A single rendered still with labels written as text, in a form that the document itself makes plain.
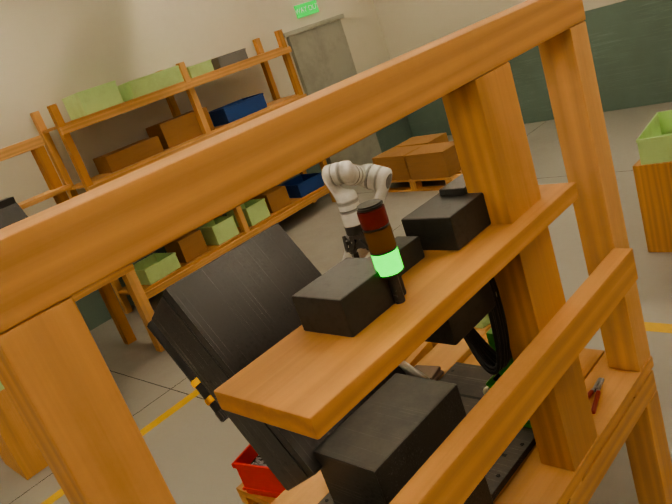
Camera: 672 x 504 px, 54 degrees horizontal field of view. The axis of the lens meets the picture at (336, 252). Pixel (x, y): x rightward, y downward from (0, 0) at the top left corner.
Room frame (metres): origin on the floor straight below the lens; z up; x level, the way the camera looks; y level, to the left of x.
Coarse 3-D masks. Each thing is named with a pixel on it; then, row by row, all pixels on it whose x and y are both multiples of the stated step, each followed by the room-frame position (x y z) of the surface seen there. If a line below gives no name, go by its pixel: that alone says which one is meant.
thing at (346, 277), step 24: (480, 192) 1.33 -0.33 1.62; (408, 216) 1.34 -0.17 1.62; (432, 216) 1.28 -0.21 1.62; (456, 216) 1.25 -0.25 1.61; (480, 216) 1.30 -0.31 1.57; (432, 240) 1.28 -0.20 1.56; (456, 240) 1.24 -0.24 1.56; (360, 264) 1.15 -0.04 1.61; (312, 288) 1.11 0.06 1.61; (336, 288) 1.07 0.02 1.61; (360, 288) 1.05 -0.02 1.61; (384, 288) 1.09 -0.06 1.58; (312, 312) 1.08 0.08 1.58; (336, 312) 1.03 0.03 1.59; (360, 312) 1.04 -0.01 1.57
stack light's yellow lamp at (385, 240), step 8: (376, 232) 1.07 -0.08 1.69; (384, 232) 1.07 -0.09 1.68; (392, 232) 1.09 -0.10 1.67; (368, 240) 1.08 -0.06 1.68; (376, 240) 1.07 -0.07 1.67; (384, 240) 1.07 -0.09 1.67; (392, 240) 1.08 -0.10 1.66; (368, 248) 1.10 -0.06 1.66; (376, 248) 1.08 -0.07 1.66; (384, 248) 1.07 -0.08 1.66; (392, 248) 1.08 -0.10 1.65
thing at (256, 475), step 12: (240, 456) 1.78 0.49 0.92; (252, 456) 1.82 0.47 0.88; (240, 468) 1.74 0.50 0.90; (252, 468) 1.71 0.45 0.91; (264, 468) 1.68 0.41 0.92; (252, 480) 1.73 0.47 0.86; (264, 480) 1.70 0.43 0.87; (276, 480) 1.67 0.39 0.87; (252, 492) 1.74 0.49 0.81; (264, 492) 1.70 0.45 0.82; (276, 492) 1.68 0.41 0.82
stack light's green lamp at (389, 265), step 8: (376, 256) 1.08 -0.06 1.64; (384, 256) 1.07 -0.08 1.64; (392, 256) 1.07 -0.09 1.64; (400, 256) 1.09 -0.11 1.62; (376, 264) 1.08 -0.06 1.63; (384, 264) 1.07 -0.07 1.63; (392, 264) 1.07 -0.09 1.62; (400, 264) 1.08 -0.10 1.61; (384, 272) 1.08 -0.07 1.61; (392, 272) 1.07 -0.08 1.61; (400, 272) 1.08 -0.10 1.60
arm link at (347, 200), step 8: (328, 168) 2.01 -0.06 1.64; (328, 176) 2.00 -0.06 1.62; (328, 184) 2.01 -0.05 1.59; (336, 192) 2.01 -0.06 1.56; (344, 192) 2.01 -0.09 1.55; (352, 192) 2.00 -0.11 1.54; (336, 200) 2.01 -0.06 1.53; (344, 200) 1.99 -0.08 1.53; (352, 200) 1.99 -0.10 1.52; (344, 208) 2.00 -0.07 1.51; (352, 208) 1.99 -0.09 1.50
